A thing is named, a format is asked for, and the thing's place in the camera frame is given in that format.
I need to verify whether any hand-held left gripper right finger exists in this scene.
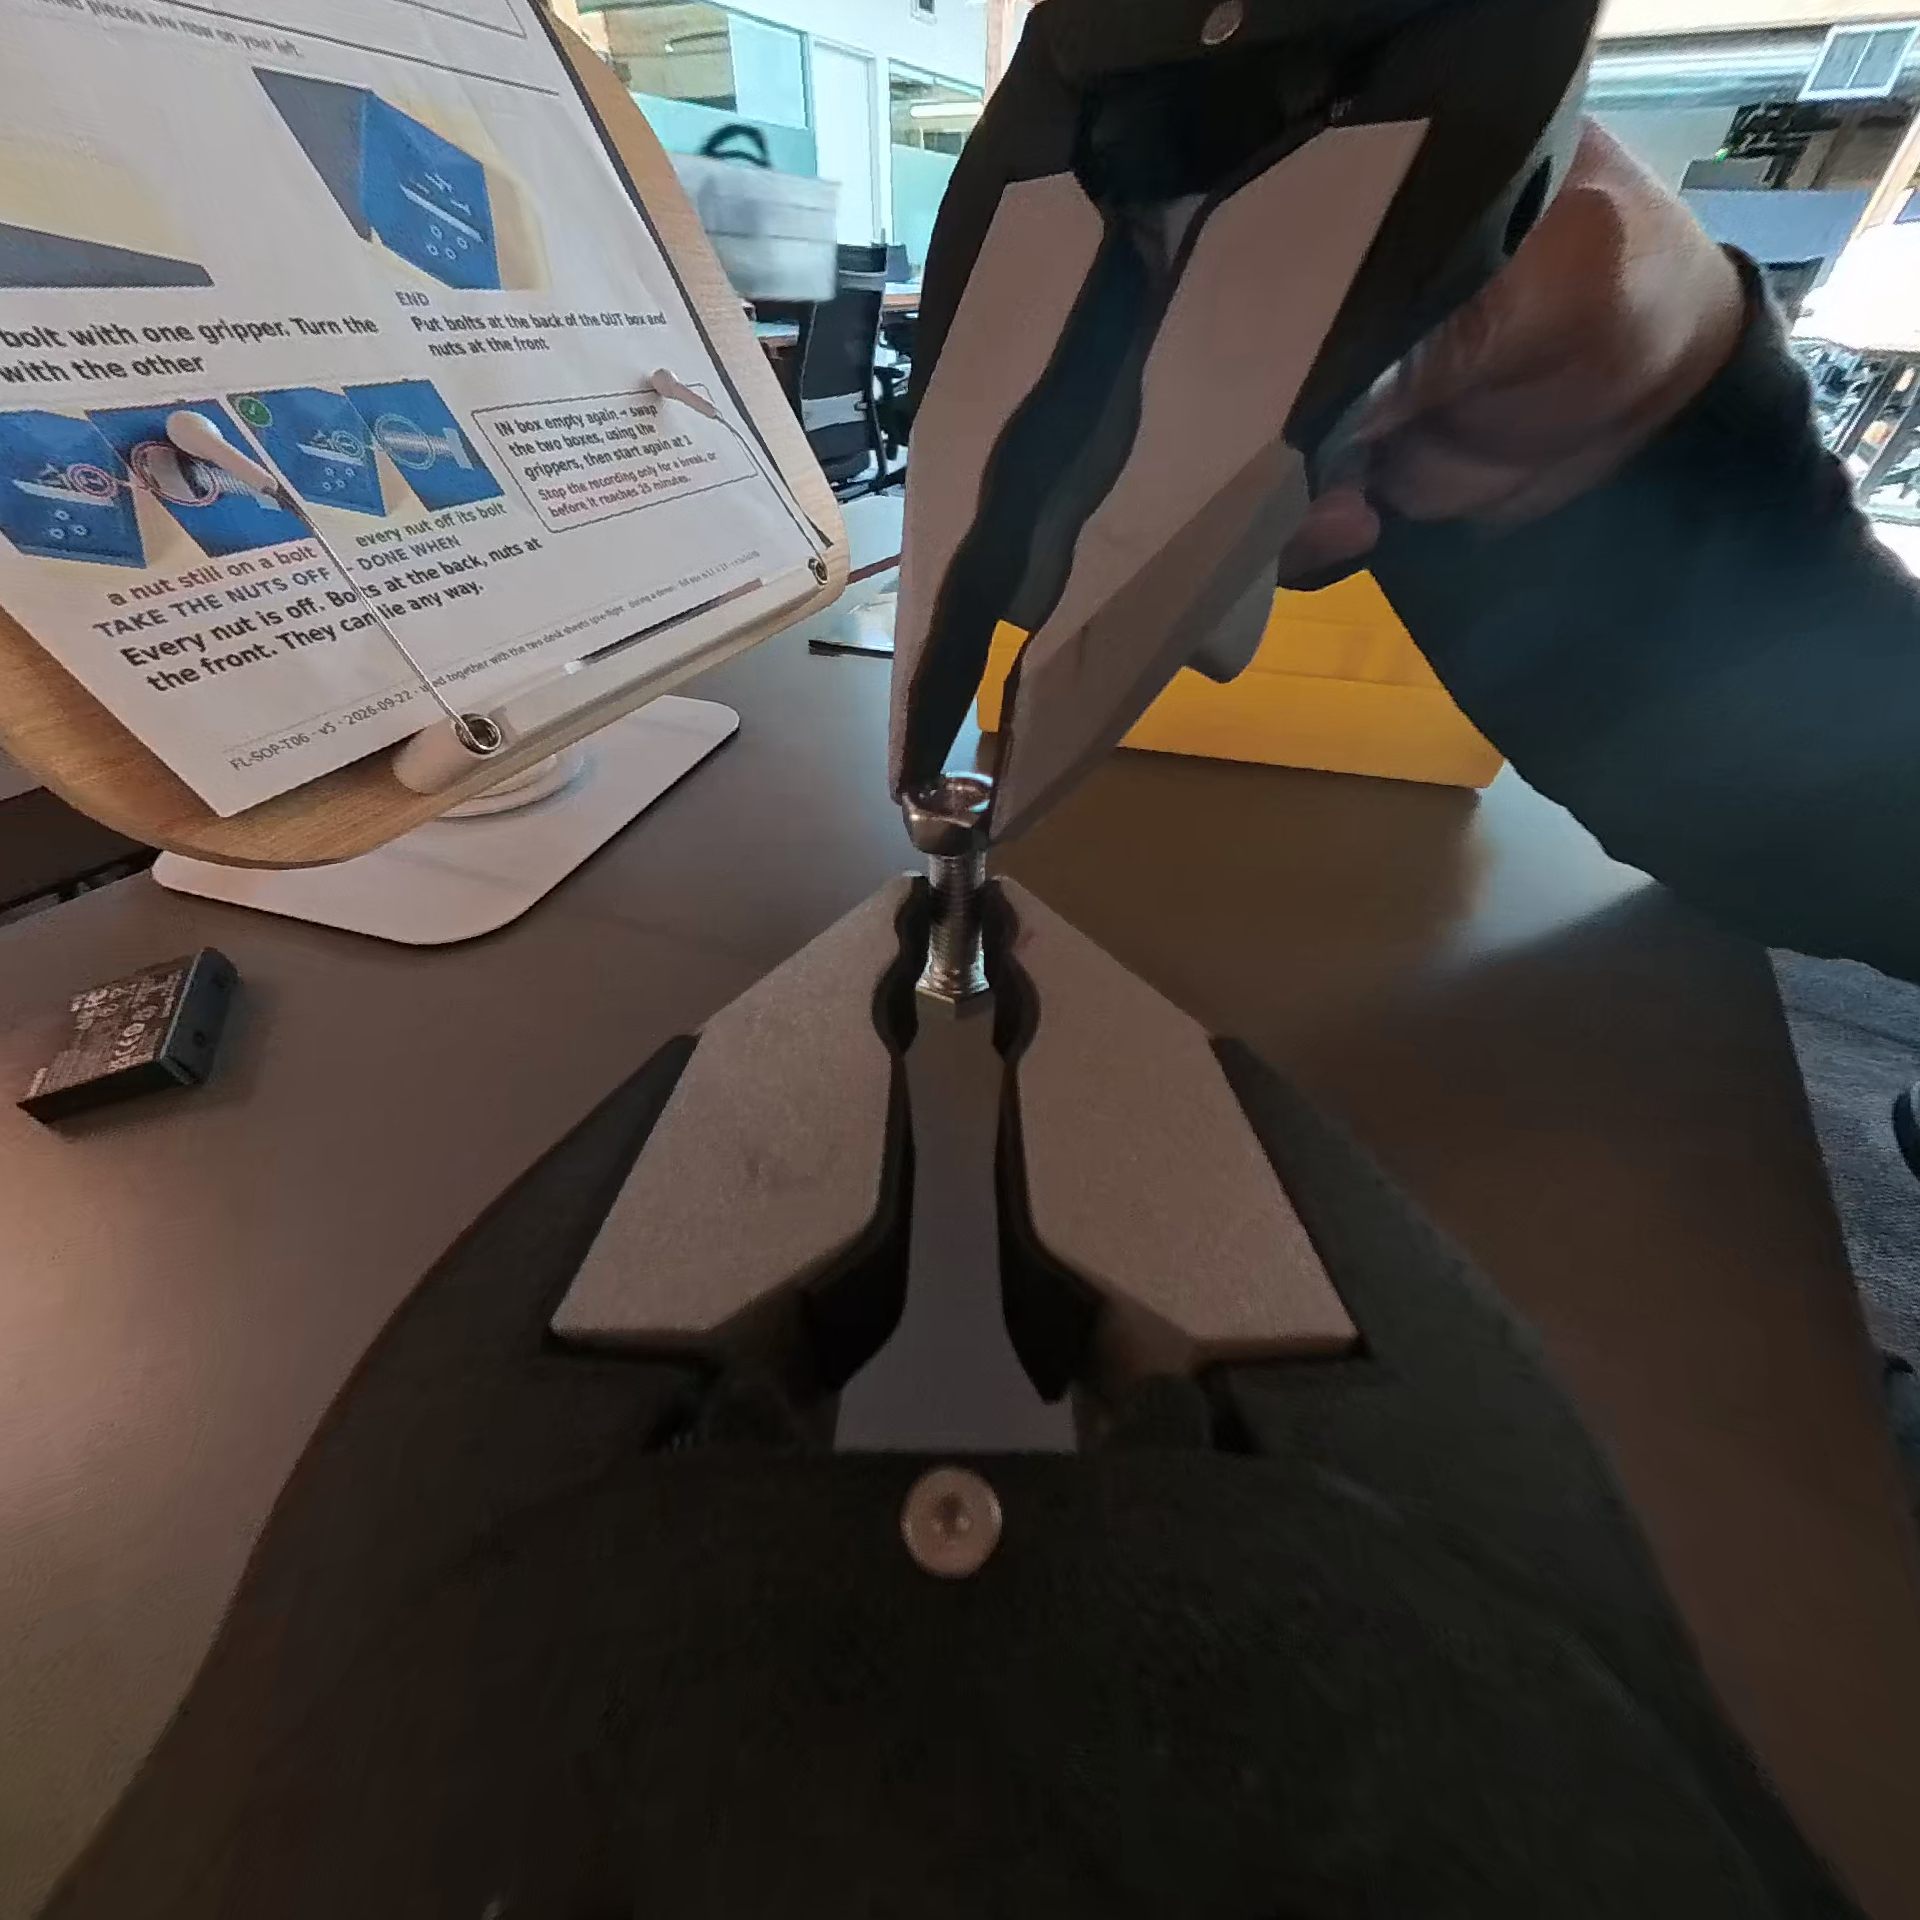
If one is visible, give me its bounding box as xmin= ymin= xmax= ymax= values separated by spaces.
xmin=990 ymin=874 xmax=1364 ymax=1403

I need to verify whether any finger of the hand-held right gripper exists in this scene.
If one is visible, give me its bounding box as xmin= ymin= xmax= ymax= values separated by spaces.
xmin=982 ymin=116 xmax=1433 ymax=847
xmin=889 ymin=170 xmax=1191 ymax=812

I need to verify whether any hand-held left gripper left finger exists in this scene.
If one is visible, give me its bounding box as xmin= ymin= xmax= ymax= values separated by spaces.
xmin=548 ymin=874 xmax=922 ymax=1396

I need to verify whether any silver bolt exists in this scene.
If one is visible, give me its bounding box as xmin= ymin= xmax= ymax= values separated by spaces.
xmin=903 ymin=770 xmax=1001 ymax=993

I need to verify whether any person's right forearm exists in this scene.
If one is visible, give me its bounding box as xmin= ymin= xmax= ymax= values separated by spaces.
xmin=1372 ymin=247 xmax=1920 ymax=977

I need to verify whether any person's right hand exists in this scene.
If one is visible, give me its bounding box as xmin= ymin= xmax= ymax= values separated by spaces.
xmin=1282 ymin=119 xmax=1779 ymax=591

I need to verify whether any black office chair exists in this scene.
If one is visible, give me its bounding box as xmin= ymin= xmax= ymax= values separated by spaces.
xmin=790 ymin=247 xmax=922 ymax=500

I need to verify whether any grey bag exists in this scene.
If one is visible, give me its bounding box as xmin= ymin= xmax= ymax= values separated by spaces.
xmin=682 ymin=123 xmax=845 ymax=304

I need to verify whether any printed instruction sheet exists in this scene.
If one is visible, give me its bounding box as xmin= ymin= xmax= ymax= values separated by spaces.
xmin=0 ymin=0 xmax=819 ymax=818

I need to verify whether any white stand base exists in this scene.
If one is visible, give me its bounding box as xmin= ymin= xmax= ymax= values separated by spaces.
xmin=154 ymin=695 xmax=740 ymax=947

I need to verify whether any yellow plastic box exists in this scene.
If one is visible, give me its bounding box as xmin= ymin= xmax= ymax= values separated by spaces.
xmin=979 ymin=570 xmax=1506 ymax=794

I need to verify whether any black battery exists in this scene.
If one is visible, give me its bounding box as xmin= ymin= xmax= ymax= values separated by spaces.
xmin=18 ymin=949 xmax=243 ymax=1128

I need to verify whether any instruction sheet on wooden stand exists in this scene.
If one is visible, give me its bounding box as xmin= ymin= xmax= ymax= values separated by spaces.
xmin=0 ymin=0 xmax=852 ymax=874

